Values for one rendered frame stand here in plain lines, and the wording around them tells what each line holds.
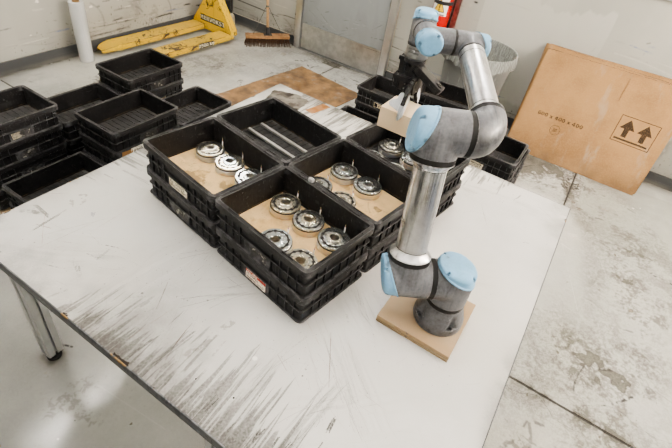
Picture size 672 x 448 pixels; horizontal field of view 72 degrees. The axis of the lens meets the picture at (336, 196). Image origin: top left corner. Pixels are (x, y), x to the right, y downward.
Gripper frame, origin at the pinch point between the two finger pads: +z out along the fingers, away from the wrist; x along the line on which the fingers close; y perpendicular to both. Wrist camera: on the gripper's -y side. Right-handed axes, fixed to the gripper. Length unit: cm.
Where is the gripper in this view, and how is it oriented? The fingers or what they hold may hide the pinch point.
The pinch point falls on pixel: (407, 114)
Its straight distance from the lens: 166.9
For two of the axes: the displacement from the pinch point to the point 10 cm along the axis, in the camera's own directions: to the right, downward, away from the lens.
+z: -1.3, 7.8, 6.1
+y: -8.3, -4.2, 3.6
